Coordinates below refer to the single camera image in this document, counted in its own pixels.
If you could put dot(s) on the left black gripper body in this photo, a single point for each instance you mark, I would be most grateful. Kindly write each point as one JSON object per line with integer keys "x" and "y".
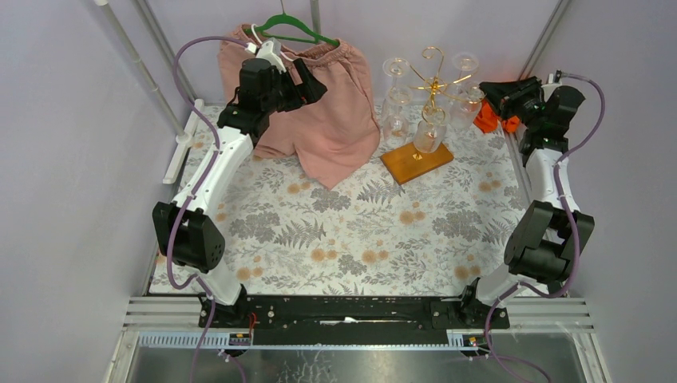
{"x": 295, "y": 88}

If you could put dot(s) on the left clear wine glass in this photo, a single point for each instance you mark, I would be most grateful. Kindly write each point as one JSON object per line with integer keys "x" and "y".
{"x": 394, "y": 124}

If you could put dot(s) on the floral tablecloth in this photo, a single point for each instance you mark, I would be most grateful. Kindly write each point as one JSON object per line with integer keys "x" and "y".
{"x": 286, "y": 233}

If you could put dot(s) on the orange cloth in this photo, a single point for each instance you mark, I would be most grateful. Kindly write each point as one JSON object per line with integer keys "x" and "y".
{"x": 488, "y": 121}

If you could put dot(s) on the white wall bracket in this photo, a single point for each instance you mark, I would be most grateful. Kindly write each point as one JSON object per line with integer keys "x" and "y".
{"x": 183, "y": 144}

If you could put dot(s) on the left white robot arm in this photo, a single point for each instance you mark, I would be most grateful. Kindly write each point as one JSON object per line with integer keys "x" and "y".
{"x": 186, "y": 227}

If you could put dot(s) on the back clear wine glass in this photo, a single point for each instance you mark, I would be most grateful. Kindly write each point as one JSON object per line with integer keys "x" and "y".
{"x": 467, "y": 64}

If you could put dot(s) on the green clothes hanger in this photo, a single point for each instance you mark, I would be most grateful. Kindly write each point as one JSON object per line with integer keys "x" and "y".
{"x": 289, "y": 28}

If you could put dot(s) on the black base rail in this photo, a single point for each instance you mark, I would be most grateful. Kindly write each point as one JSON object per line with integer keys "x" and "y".
{"x": 347, "y": 321}

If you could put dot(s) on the ribbed clear wine glass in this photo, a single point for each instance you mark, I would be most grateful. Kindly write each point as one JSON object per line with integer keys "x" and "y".
{"x": 466, "y": 105}

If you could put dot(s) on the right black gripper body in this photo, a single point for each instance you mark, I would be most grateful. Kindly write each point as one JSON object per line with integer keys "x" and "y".
{"x": 522, "y": 102}

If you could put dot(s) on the front clear wine glass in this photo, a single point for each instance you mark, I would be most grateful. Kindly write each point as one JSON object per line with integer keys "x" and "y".
{"x": 431, "y": 129}

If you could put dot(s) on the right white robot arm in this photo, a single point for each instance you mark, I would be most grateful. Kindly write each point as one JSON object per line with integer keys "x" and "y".
{"x": 543, "y": 253}

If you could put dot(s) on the wooden rack base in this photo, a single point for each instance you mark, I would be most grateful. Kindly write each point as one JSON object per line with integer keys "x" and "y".
{"x": 407, "y": 163}

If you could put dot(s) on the pink shorts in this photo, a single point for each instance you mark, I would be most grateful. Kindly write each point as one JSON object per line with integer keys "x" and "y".
{"x": 337, "y": 135}

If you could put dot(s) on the gold wire glass rack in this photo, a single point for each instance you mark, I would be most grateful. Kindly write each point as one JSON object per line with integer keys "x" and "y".
{"x": 441, "y": 93}

